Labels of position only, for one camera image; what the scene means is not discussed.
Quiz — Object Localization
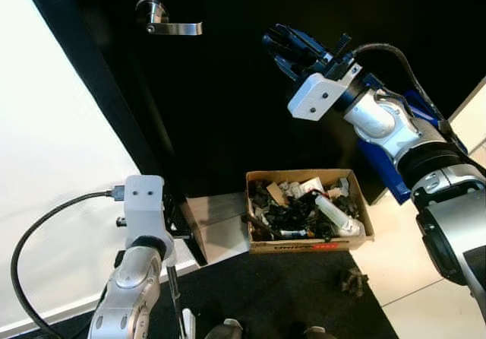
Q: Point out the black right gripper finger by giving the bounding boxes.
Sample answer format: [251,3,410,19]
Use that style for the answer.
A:
[263,36,314,82]
[274,24,336,61]

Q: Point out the black floor mat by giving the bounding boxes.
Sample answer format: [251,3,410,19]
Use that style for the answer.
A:
[23,248,400,339]

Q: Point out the small dark floor object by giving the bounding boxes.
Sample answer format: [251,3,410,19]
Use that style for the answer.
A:
[339,268,371,295]

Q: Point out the blue plastic dustpan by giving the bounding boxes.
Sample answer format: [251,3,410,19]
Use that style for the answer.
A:
[355,88,457,208]

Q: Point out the grey robot left leg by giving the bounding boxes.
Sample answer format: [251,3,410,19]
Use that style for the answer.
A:
[204,319,245,339]

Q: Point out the grey robot leg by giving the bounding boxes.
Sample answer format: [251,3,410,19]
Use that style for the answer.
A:
[303,325,328,339]
[204,319,245,339]

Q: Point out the brown cardboard box of clutter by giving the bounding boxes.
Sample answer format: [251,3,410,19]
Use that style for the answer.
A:
[244,168,376,255]

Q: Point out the white plastic bottle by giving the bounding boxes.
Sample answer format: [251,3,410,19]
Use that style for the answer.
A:
[313,192,365,238]

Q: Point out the grey robot right leg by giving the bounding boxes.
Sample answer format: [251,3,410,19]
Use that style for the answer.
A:
[303,325,328,339]

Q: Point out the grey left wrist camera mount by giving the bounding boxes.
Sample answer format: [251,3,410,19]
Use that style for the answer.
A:
[121,175,178,268]

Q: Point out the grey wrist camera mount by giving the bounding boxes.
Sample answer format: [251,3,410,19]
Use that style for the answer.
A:
[286,63,365,122]
[121,175,178,268]

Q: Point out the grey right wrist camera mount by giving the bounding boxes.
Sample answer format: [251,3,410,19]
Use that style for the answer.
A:
[286,63,365,122]

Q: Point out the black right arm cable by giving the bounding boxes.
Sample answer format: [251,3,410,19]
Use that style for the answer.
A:
[351,41,476,154]

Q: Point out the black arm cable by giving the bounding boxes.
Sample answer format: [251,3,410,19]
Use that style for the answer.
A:
[10,190,124,339]
[351,41,476,154]

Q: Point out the silver door lever handle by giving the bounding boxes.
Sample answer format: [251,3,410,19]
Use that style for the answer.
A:
[134,0,204,38]

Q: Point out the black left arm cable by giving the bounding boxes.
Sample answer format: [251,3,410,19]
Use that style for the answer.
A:
[10,190,124,339]

